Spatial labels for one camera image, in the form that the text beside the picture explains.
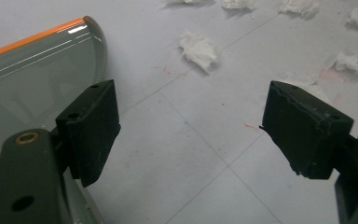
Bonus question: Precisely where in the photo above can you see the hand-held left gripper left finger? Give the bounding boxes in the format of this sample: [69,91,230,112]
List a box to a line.
[55,78,121,189]

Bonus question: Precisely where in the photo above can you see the grey dustpan with orange edge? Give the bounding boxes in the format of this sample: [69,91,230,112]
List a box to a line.
[0,16,109,224]

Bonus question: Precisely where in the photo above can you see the group of white tissues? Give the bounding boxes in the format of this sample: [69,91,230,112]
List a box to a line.
[167,0,358,75]

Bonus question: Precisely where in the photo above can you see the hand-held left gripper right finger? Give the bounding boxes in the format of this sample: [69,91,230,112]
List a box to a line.
[259,80,354,180]

